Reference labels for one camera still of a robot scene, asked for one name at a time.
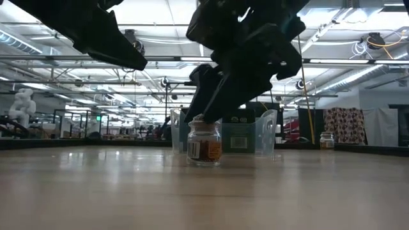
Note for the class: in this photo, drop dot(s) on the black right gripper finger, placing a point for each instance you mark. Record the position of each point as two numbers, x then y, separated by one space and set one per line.
204 83
243 83

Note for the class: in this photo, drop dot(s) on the black background rig frame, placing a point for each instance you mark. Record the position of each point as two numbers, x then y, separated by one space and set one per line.
166 102

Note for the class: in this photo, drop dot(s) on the black fabric curtain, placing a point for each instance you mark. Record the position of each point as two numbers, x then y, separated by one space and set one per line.
306 121

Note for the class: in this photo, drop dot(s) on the glass spice jar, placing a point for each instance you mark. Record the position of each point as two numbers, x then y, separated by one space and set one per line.
326 142
204 150

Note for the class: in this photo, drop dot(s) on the ceiling light rail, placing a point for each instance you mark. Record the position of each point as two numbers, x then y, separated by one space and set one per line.
48 58

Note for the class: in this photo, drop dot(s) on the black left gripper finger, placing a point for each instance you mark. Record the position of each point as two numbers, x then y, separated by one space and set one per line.
108 44

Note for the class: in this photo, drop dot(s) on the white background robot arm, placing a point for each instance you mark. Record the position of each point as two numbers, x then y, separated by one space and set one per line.
22 105

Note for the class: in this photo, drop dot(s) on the patterned fabric curtain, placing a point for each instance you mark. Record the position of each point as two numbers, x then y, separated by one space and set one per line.
345 124

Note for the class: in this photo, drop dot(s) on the clear plastic bin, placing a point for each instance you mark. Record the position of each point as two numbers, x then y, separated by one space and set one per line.
265 134

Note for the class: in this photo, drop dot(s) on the silver ventilation duct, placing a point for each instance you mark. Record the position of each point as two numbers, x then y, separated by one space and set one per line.
16 41
358 76

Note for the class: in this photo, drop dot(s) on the white fabric sheet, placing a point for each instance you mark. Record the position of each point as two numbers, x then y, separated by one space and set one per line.
380 127

